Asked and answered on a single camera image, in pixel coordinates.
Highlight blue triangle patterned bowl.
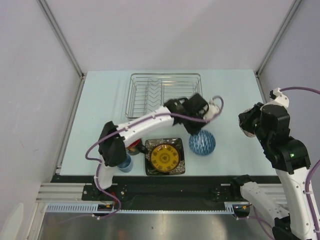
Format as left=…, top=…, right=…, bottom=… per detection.
left=188, top=130, right=216, bottom=156

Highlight steel wire dish rack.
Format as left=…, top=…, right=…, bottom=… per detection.
left=125, top=73, right=203, bottom=120

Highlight red patterned white bowl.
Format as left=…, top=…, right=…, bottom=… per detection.
left=238, top=108, right=255, bottom=138

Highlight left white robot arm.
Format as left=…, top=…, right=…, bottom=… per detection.
left=93, top=93, right=220, bottom=200

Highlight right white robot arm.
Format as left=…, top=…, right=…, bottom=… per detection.
left=230, top=101, right=320, bottom=240

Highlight black floral square plate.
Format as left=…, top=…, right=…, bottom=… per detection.
left=144, top=138, right=186, bottom=176

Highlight yellow patterned round plate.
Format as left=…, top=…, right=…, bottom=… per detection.
left=150, top=144, right=180, bottom=173

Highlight red and black mug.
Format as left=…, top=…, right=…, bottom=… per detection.
left=126, top=138, right=149, bottom=156

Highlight light blue plastic cup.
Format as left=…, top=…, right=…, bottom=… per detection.
left=117, top=154, right=133, bottom=173

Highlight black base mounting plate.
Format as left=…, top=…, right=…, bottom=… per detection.
left=51, top=175, right=244, bottom=211

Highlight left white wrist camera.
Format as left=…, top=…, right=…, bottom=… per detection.
left=203, top=98, right=224, bottom=123

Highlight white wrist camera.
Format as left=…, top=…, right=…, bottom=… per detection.
left=267, top=87, right=290, bottom=109
left=203, top=98, right=224, bottom=123

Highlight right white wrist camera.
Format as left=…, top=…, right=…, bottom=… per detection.
left=267, top=87, right=290, bottom=109

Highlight right slotted cable duct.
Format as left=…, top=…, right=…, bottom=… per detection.
left=224, top=201, right=252, bottom=214

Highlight slotted cable duct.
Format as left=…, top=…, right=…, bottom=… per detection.
left=224, top=201, right=252, bottom=214
left=46, top=202, right=115, bottom=214

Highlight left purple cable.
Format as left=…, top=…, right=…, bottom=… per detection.
left=84, top=95, right=225, bottom=221

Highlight aluminium frame rail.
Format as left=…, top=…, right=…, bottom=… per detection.
left=36, top=183, right=85, bottom=203

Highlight left slotted cable duct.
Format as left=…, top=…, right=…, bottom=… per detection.
left=46, top=202, right=115, bottom=214

